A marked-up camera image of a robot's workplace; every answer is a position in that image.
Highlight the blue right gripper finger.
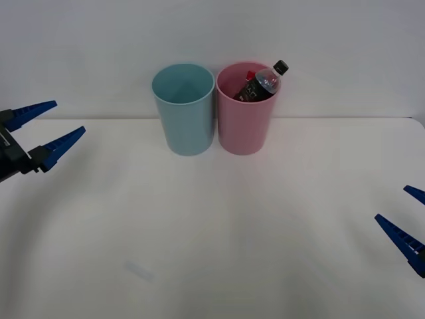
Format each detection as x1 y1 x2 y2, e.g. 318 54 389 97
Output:
374 213 425 278
402 185 425 205

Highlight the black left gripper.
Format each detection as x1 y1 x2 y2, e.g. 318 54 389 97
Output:
0 100 86 184

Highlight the black cap dark bottle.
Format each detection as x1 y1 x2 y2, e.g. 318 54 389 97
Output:
232 59 290 102

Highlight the pale blue waste bin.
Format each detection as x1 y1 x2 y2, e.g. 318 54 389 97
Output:
151 63 215 157

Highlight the pink waste bin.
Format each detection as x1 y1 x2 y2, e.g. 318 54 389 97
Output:
214 61 282 156

